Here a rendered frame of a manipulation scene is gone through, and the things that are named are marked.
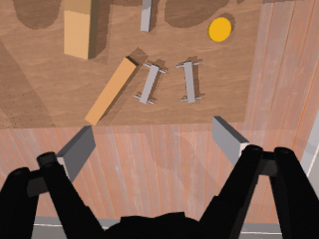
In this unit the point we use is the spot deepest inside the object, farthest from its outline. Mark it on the yellow short cylinder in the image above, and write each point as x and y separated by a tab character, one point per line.
219	29

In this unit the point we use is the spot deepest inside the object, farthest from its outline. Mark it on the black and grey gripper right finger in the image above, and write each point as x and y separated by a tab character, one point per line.
296	202

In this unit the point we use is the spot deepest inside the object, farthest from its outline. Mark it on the white square stick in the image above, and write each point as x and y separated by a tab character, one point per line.
146	15

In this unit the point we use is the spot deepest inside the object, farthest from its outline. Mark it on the grey bar with cross pins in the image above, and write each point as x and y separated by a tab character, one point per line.
189	81
149	83

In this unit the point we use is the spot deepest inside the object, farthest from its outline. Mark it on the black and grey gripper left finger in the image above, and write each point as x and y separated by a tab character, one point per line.
56	175

